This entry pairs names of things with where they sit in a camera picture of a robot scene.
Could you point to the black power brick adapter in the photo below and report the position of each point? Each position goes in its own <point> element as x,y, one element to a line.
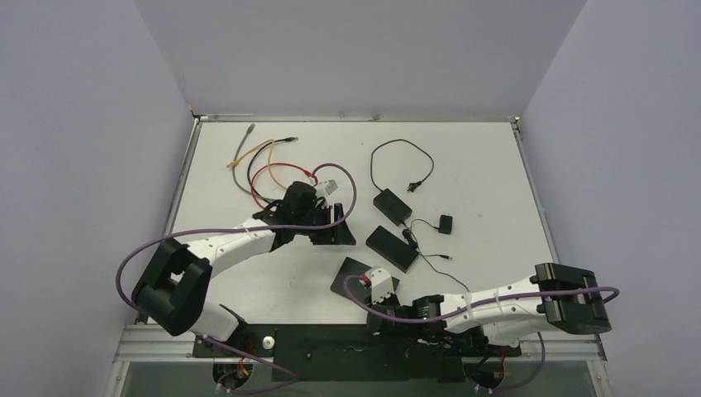
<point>392,207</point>

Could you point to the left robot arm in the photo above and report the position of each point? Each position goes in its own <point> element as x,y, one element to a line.
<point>173,288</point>

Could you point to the black Mercury switch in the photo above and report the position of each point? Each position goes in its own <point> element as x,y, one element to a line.
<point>349,275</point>

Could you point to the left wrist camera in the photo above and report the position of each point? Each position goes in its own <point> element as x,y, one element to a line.
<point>326,188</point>

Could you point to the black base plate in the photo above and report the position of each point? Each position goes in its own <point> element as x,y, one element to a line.
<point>349,352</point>

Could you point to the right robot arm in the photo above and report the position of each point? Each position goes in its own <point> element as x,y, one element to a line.
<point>555,297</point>

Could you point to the small black wall plug adapter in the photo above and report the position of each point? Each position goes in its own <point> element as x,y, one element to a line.
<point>445,225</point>

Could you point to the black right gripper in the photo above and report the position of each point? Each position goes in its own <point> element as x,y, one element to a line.
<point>380,305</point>

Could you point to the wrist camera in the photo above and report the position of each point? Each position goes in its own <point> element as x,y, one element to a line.
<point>326,188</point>
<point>380,283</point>

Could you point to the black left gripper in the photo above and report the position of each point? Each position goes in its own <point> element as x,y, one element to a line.
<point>334,236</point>

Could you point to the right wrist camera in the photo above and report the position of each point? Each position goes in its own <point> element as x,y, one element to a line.
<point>380,283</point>

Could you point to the ribbed black network switch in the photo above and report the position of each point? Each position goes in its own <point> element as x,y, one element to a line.
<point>393,249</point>

